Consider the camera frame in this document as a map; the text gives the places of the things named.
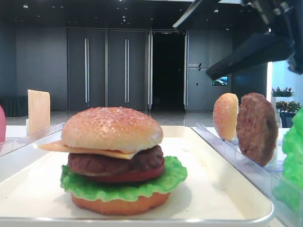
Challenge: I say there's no cheese slice on burger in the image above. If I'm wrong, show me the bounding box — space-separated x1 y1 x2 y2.
38 140 136 159

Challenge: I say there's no flower planter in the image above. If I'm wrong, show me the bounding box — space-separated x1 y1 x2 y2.
272 87 294 97
276 101 301 113

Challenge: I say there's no bottom bun half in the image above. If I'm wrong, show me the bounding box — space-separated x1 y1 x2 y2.
71 193 170 216

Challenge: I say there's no green lettuce in rack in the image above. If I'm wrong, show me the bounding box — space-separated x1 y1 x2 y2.
273 110 303 212

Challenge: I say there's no dark double door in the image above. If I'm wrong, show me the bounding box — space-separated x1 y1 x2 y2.
68 29 105 111
108 30 145 111

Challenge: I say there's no lower flower planter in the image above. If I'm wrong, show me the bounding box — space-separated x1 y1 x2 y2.
276 101 301 113

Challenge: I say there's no red tomato slice on burger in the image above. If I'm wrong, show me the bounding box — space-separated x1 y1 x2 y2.
84 163 165 183

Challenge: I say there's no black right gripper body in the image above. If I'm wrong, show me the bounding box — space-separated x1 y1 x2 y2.
241 0 303 75

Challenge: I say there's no wall display screen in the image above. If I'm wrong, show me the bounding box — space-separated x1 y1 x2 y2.
212 76 228 86

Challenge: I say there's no left dark double door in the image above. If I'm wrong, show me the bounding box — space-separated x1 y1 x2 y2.
68 29 105 111

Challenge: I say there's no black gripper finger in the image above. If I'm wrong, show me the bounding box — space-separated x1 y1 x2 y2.
172 0 266 32

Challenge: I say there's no green lettuce leaf on burger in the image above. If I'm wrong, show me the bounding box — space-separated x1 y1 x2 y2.
60 156 187 202

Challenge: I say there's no left clear acrylic rack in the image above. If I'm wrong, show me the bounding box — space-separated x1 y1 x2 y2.
0 122 65 156

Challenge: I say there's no brown meat patty on burger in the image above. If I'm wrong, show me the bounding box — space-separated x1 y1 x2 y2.
68 146 164 176

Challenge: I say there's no upper flower planter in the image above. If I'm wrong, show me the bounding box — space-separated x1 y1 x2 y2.
272 87 294 97

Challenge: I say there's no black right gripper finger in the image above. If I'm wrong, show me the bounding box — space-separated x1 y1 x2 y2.
206 33 294 79

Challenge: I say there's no right clear acrylic rack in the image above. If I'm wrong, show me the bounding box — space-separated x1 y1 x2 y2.
195 123 303 227

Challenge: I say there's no brown meat patty in rack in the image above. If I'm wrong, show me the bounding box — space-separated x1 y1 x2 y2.
236 93 278 166

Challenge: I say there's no sesame bun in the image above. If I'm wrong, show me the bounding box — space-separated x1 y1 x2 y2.
213 93 239 140
62 107 163 154

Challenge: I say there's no upright cheese slice in rack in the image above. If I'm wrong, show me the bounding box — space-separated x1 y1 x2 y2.
27 89 50 135

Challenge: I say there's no sesame top bun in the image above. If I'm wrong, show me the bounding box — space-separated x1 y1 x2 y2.
62 107 163 154

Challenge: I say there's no red tomato slice in rack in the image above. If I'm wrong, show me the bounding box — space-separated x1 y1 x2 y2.
0 106 6 143

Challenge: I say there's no white metal tray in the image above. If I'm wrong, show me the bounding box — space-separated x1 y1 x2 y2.
0 126 275 227

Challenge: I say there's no middle dark double door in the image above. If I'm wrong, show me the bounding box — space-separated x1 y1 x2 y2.
108 30 145 111

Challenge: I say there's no clear acrylic rack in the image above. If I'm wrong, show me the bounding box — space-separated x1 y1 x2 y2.
195 123 303 227
0 122 65 156

